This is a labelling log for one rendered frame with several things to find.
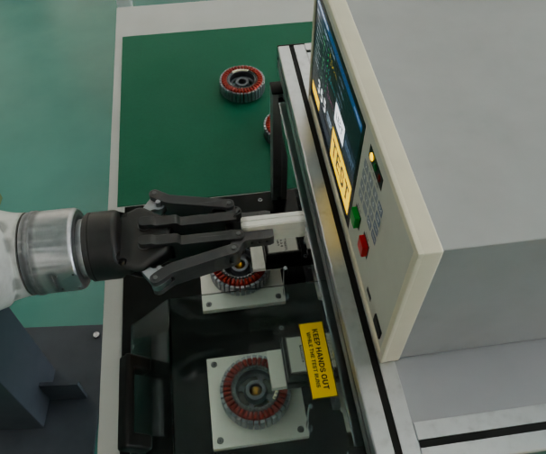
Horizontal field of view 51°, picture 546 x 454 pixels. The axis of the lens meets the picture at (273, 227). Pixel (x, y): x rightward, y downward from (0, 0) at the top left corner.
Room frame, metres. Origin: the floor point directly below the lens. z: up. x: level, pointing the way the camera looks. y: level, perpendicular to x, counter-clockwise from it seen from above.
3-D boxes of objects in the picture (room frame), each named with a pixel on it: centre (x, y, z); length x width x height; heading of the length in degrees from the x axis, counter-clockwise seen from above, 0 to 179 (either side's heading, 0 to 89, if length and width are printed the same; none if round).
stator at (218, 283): (0.58, 0.06, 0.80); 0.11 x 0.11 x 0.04
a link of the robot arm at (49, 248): (0.35, 0.23, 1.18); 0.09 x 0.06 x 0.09; 8
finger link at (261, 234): (0.36, 0.02, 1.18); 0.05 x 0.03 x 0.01; 98
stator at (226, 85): (1.15, 0.08, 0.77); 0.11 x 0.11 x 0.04
